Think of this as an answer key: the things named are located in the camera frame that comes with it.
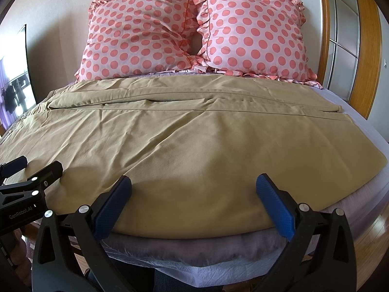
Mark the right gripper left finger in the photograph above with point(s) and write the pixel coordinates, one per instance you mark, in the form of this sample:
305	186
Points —
68	254

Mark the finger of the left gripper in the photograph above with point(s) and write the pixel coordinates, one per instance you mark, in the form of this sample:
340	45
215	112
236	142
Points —
45	174
10	168

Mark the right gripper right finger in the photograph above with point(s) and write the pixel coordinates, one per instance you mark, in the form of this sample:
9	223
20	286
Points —
320	253

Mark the khaki pants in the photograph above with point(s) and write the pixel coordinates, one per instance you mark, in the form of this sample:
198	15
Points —
194	155

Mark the grey blanket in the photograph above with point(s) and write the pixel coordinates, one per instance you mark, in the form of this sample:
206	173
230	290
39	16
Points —
250	246

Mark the lavender bed sheet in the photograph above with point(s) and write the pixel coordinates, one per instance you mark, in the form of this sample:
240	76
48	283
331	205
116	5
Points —
349	188

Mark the dark framed window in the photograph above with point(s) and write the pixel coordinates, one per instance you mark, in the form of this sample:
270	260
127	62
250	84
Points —
17	95

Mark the left polka dot pillow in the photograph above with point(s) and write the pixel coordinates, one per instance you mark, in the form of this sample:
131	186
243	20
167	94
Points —
132	37

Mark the polka dot pillow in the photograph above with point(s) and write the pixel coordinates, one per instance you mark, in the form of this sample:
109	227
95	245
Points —
260	38
132	37

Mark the wooden framed glass door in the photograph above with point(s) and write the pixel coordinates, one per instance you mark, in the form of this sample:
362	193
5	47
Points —
345	44

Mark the right polka dot pillow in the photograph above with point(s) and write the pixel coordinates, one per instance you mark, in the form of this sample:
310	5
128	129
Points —
260	38

